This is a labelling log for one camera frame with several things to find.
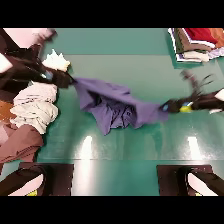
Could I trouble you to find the purple shirt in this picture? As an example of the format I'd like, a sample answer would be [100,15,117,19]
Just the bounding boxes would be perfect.
[72,77,170,136]

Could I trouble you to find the pale green garment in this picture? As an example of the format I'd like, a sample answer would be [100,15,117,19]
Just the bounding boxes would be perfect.
[9,99,60,135]

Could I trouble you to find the white garment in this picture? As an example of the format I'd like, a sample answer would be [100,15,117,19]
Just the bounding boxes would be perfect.
[42,49,72,73]
[167,28,210,64]

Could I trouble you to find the pale pink garment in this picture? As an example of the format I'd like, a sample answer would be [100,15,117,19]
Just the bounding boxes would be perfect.
[13,82,59,105]

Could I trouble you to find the mauve brown garment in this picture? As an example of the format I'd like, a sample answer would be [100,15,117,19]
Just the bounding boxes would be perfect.
[0,121,45,165]

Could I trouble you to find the orange garment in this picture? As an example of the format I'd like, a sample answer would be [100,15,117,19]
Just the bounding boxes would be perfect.
[0,101,16,123]
[208,28,224,48]

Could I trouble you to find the red garment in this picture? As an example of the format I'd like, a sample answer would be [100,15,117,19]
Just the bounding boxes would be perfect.
[184,28,219,45]

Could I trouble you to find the lavender garment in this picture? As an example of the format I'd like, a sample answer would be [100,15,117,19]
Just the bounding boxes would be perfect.
[207,46,224,60]

